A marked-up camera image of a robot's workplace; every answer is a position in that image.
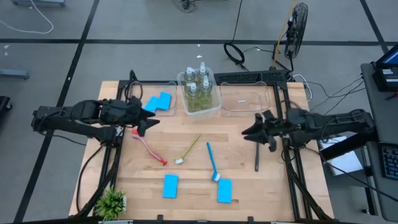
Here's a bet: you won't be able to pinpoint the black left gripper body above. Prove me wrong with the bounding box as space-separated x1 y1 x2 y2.
99 96 141 127

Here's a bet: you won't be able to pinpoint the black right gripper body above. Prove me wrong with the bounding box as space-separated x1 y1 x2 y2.
264 109 295 142

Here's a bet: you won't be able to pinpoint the grey dish brush white bristles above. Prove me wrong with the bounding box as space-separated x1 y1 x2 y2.
254 142 261 172

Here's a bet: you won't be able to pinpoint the red dish brush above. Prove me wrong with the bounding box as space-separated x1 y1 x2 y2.
131 128 169 167

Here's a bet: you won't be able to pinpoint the clear yellow-green soap bottle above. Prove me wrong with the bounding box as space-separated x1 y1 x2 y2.
185 82 201 113
183 66 197 86
200 74 215 110
197 61 210 82

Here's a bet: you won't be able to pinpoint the shallow clear plastic tray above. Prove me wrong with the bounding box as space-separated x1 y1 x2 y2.
220 80 271 118
127 80 178 118

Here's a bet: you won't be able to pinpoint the black vented control box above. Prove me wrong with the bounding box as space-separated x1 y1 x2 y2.
213 70 290 84

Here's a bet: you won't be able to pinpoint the yellow-green dish brush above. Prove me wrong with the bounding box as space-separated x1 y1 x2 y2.
174 133 202 165

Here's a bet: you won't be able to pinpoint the deep clear plastic tub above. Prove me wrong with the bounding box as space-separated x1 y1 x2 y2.
176 67 223 118

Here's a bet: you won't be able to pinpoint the blue dish brush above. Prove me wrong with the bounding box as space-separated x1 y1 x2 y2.
206 142 221 182

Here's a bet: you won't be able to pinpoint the white paper sheet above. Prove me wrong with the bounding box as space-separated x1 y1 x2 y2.
318 135 364 177

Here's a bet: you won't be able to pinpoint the small green potted plant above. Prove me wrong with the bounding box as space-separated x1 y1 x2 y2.
94 186 128 222

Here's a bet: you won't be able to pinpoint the black standing fan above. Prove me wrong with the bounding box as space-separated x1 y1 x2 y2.
272 2 310 73

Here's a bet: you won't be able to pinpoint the grey side desk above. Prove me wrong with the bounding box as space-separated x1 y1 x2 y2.
360 62 398 222

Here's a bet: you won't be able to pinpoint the grey floor foot bar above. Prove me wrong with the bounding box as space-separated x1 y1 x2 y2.
0 68 30 80
11 0 67 7

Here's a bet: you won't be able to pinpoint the black floor object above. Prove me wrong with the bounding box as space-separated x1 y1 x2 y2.
0 95 13 113

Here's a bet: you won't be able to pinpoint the black desktop device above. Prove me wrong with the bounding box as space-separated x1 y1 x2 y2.
372 67 398 93

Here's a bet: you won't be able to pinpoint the black keyboard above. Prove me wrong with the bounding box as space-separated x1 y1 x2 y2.
381 143 398 181

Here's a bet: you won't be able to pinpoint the black laptop blue screen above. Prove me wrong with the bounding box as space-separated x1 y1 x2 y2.
374 43 398 71

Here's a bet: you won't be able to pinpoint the white looped cable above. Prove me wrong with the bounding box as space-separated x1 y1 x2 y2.
292 73 313 103

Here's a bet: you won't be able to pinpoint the black floor cable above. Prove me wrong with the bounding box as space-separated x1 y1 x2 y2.
323 161 398 203
75 144 105 214

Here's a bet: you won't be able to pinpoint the black coiled hanging cable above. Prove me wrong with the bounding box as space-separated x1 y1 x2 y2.
223 0 249 71

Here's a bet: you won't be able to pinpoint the yellow hanging cable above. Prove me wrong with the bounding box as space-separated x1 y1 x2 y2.
272 0 297 69

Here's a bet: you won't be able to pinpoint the white floor cable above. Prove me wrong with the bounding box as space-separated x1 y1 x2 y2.
0 0 54 35

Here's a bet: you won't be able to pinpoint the black cable bundle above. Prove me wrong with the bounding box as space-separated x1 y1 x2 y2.
173 0 200 14

